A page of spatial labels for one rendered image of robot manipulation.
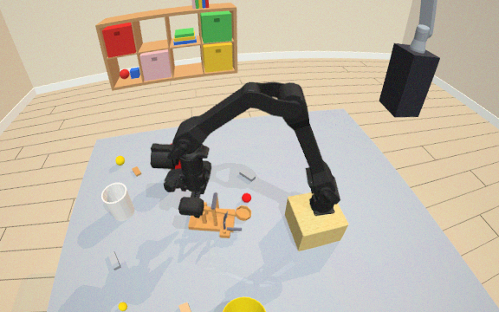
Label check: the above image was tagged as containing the white cup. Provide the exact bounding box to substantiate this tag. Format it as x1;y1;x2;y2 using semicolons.
101;183;134;222

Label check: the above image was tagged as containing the red ball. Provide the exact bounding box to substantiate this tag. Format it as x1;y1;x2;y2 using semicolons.
242;193;251;203

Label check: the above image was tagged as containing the yellow ball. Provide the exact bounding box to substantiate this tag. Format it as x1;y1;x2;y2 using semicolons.
118;302;127;311
116;156;125;166

